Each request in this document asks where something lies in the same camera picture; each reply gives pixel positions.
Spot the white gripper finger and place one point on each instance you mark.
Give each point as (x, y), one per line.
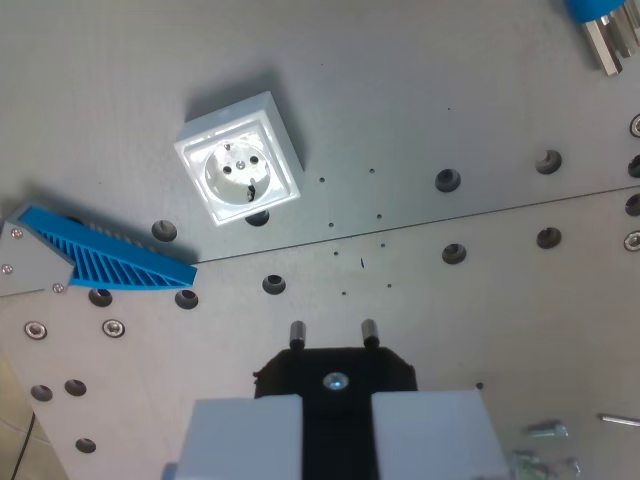
(435, 435)
(240, 440)

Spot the black plug with two pins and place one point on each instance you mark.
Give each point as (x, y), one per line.
(337, 365)

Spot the silver socket head screw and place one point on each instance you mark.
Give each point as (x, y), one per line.
(636, 125)
(633, 240)
(35, 330)
(113, 328)

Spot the loose silver bolt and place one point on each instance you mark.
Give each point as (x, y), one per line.
(546, 430)

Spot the loose silver screws pile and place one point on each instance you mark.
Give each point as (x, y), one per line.
(542, 465)

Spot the thin metal pin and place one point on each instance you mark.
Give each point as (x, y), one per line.
(620, 419)

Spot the blue ribbed wedge part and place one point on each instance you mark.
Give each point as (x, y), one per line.
(115, 255)

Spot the blue plastic cap part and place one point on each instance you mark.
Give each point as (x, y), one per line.
(595, 9)

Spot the white wall socket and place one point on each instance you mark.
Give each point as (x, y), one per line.
(240, 170)

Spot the grey bracket plate with screws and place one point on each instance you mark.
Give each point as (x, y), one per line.
(30, 260)

